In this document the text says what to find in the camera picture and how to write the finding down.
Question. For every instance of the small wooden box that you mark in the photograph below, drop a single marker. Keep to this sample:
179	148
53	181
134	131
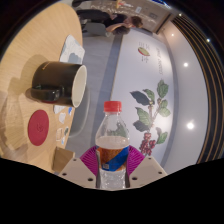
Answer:
62	159

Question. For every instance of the coffee plant wall mural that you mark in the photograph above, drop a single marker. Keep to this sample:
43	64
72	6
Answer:
136	83

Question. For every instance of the person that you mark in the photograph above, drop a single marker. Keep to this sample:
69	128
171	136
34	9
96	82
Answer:
110	18

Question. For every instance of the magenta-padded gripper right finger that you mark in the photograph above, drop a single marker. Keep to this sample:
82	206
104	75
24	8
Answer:
146	171

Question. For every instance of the black mug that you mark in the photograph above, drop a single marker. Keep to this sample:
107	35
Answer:
55	81

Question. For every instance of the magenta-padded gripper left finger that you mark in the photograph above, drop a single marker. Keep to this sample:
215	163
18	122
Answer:
78	171

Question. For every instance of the round ceiling lights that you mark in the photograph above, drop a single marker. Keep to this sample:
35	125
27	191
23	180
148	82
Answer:
190	125

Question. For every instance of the white paper sheet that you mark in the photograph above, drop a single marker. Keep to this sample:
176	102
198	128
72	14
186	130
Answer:
71	48

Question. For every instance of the flat round red coaster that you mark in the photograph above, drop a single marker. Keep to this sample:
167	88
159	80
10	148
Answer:
38	127

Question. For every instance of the light wooden cabinet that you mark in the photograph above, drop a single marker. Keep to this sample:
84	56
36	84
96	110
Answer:
146	10

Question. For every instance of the clear red-capped drink bottle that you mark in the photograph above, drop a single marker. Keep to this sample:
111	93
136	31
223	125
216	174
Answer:
112	150

